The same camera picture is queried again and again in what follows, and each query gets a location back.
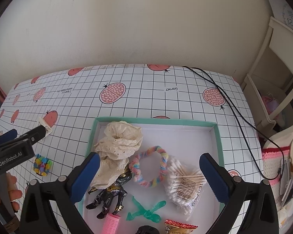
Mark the black gold action figure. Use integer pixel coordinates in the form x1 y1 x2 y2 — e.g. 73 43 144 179
86 165 132 219

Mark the bag of cotton swabs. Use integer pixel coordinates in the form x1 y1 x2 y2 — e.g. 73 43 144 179
164 157 207 217

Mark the pastel rainbow hair tie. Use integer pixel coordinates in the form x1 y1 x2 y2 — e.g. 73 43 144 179
128 145 169 189

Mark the cream lace scrunchie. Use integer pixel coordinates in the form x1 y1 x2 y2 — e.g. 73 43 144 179
90 121 143 189

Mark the black toy car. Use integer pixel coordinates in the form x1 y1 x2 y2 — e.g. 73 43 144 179
135 226 160 234

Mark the person's left hand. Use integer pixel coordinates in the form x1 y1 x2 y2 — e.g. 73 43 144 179
0 172 22 212

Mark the colourful yellow toy block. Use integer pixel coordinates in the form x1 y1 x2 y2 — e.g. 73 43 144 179
33 154 53 176

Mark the pomegranate grid tablecloth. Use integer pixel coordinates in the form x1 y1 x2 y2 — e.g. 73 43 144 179
0 63 264 234

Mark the pink hair roller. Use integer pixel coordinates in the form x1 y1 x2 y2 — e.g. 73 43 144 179
101 213 121 234

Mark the pink crochet basket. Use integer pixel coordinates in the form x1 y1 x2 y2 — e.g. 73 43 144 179
262 146 291 200

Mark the red gold snack packet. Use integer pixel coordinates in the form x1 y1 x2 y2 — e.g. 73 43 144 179
164 219 198 234

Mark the teal cardboard box lid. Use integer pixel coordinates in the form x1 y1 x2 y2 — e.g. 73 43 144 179
79 117 224 233

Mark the green plastic toy figure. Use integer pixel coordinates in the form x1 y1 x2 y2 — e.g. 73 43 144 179
126 197 166 223

